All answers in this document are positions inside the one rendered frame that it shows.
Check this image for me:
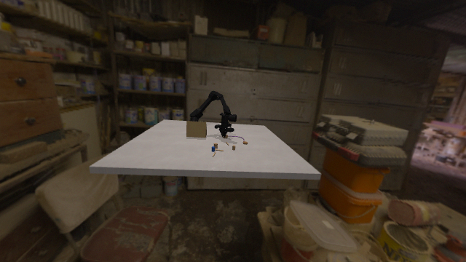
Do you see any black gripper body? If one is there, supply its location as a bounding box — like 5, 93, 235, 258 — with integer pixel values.
215, 121, 234, 132

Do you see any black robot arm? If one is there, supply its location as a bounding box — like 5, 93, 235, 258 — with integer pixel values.
189, 91, 237, 122

